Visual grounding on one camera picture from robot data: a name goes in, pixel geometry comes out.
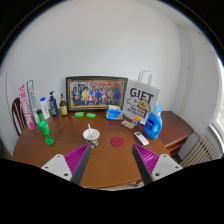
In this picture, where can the small snack packet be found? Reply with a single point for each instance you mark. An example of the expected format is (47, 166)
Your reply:
(127, 124)

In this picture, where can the white remote control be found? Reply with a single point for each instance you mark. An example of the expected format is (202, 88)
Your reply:
(141, 138)

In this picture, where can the blue detergent bottle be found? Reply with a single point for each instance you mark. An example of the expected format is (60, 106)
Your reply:
(153, 124)

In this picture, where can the blue pump bottle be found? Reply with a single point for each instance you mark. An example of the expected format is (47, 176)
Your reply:
(53, 105)

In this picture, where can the green plastic soda bottle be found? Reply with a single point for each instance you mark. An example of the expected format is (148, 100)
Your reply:
(44, 128)

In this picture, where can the wooden chair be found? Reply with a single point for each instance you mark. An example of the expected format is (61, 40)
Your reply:
(18, 116)

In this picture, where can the pink long box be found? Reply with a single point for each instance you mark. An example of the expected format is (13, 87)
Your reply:
(25, 108)

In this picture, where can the right green small box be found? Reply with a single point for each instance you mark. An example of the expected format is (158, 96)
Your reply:
(90, 115)

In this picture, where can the round red coaster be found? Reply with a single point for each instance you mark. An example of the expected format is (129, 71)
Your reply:
(117, 142)

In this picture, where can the white paper cup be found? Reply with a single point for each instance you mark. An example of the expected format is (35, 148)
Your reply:
(87, 137)

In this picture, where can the wooden side cabinet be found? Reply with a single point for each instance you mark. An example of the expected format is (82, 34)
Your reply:
(174, 132)

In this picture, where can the framed group photo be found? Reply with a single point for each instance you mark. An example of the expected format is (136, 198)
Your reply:
(91, 93)

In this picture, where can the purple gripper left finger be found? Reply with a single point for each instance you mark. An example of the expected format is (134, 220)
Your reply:
(70, 166)

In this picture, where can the white spoon in cup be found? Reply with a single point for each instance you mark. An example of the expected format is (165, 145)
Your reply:
(90, 131)

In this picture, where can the orange small batteries pack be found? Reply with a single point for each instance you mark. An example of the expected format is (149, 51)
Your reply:
(136, 120)

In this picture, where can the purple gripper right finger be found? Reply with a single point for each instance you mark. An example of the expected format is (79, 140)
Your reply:
(152, 166)

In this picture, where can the blue tissue pack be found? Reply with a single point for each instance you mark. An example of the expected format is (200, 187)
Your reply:
(114, 113)

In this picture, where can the white radiator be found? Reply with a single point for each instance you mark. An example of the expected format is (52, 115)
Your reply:
(203, 151)

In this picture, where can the dark amber pump bottle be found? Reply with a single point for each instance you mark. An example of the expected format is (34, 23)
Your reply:
(63, 106)

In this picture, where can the green small box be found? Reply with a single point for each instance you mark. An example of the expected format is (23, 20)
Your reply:
(79, 114)
(90, 115)

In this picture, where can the left green small box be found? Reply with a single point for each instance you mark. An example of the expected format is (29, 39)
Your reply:
(79, 114)

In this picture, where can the white lotion bottle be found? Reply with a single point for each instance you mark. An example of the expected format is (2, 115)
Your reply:
(44, 107)

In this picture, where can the white green long box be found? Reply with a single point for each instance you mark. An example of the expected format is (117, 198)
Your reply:
(32, 100)

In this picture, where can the white gift paper bag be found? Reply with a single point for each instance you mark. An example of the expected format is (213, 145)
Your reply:
(140, 97)

